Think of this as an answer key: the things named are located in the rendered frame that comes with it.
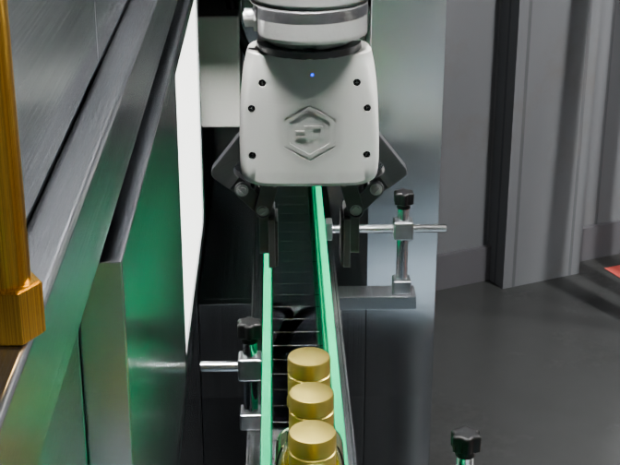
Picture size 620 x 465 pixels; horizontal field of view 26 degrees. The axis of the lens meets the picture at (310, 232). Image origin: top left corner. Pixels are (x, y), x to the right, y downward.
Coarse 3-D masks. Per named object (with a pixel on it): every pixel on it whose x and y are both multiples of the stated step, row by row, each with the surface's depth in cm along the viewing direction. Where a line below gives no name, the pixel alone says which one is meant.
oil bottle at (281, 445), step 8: (288, 432) 109; (336, 432) 110; (280, 440) 109; (280, 448) 108; (288, 448) 107; (336, 448) 107; (280, 456) 107; (288, 456) 107; (336, 456) 107; (280, 464) 107; (288, 464) 107; (336, 464) 107; (344, 464) 108
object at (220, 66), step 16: (208, 0) 217; (224, 0) 217; (240, 0) 218; (208, 16) 207; (224, 16) 207; (240, 16) 215; (208, 32) 207; (224, 32) 207; (208, 48) 208; (224, 48) 208; (208, 64) 209; (224, 64) 209; (240, 64) 212; (208, 80) 210; (224, 80) 210; (240, 80) 211; (208, 96) 211; (224, 96) 211; (240, 96) 212; (208, 112) 212; (224, 112) 212
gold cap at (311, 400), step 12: (300, 384) 102; (312, 384) 102; (324, 384) 102; (300, 396) 100; (312, 396) 100; (324, 396) 100; (300, 408) 99; (312, 408) 99; (324, 408) 99; (300, 420) 100; (324, 420) 100
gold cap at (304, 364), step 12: (300, 348) 107; (312, 348) 107; (288, 360) 106; (300, 360) 105; (312, 360) 105; (324, 360) 105; (288, 372) 106; (300, 372) 105; (312, 372) 105; (324, 372) 105; (288, 384) 106; (288, 396) 107
